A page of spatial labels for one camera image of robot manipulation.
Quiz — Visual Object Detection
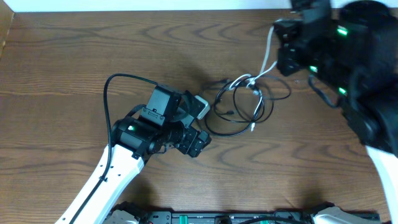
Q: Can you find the white usb cable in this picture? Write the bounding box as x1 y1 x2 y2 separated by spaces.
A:
228 19 278 131

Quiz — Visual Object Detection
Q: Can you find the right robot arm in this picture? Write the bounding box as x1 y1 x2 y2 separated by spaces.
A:
273 0 397 223

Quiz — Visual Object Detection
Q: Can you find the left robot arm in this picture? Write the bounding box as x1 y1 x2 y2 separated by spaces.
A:
58 85 211 223

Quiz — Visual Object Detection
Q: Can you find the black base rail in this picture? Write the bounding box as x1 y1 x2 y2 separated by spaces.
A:
102 201 381 224

